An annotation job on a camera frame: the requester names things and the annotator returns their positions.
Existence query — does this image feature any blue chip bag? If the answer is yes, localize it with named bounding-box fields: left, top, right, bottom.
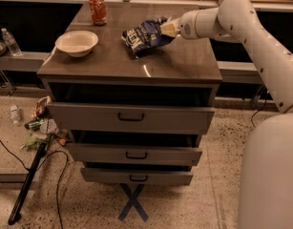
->
left=121, top=16, right=174, bottom=57

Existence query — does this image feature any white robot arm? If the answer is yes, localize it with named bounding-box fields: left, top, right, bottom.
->
left=160, top=0, right=293, bottom=229

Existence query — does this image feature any white paper bowl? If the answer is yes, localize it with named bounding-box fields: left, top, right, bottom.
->
left=55, top=31, right=98, bottom=57

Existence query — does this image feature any orange soda can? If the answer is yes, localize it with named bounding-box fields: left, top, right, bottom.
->
left=89, top=0, right=107, bottom=26

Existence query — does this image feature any top grey drawer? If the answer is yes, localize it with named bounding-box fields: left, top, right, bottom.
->
left=49, top=102, right=215, bottom=135

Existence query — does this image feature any grey drawer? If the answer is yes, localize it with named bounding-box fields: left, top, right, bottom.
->
left=68, top=143, right=201, bottom=166
left=81, top=168, right=193, bottom=185
left=49, top=102, right=215, bottom=135

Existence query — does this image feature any middle grey drawer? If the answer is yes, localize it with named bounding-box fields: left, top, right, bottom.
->
left=68, top=143, right=201, bottom=166

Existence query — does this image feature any clear water bottle on ledge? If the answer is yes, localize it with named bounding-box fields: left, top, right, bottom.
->
left=1, top=28, right=22, bottom=56

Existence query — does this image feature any pile of snack trash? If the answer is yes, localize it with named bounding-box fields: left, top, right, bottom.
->
left=23, top=96, right=69, bottom=150

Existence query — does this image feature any green can on floor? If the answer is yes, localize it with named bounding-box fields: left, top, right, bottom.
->
left=24, top=118, right=44, bottom=131

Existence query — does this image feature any bottom grey drawer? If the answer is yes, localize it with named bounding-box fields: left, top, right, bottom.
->
left=81, top=168, right=193, bottom=185

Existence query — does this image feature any blue tape cross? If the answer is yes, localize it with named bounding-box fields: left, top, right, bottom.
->
left=118, top=183, right=149, bottom=222

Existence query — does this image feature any small water bottle on floor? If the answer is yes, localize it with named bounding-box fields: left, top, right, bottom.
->
left=10, top=105, right=21, bottom=125

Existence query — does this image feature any black bar on floor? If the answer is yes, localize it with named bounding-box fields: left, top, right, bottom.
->
left=8, top=143, right=46, bottom=225

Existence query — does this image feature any black cable on floor left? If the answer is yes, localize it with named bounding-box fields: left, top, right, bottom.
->
left=0, top=131, right=71, bottom=229

